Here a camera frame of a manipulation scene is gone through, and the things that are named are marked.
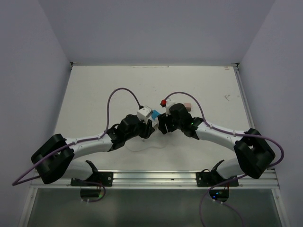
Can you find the aluminium rail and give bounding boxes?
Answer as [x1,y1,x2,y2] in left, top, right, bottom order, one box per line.
[30,168,279,189]
[232,62,268,169]

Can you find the blue plug adapter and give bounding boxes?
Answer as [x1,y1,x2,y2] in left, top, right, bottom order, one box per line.
[151,110,160,120]

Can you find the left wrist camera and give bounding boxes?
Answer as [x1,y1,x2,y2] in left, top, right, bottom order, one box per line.
[136,106,152,121]

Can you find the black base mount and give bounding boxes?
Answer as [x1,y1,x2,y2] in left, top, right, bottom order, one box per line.
[196,169,237,187]
[71,171,114,187]

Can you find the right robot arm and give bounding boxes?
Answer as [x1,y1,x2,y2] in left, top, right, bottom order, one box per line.
[157,103,276,186]

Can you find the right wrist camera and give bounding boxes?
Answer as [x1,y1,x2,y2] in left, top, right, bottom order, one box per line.
[160,98,176,115]

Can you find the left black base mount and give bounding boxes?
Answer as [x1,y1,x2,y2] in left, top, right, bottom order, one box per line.
[71,171,114,187]

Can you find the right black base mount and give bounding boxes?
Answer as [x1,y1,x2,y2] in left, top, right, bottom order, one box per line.
[196,169,237,187]

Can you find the aluminium right side rail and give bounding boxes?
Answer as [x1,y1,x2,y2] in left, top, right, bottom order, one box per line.
[232,62,268,169]

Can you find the aluminium front rail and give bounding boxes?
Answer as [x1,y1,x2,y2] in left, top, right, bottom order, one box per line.
[30,168,279,189]

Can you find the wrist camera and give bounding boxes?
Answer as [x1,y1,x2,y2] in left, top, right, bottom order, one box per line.
[136,106,152,121]
[160,98,176,115]

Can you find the white usb cable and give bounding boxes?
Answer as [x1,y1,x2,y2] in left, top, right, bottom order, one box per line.
[126,139,173,152]

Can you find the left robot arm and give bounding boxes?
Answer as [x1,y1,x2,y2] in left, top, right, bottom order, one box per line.
[31,114,156,186]

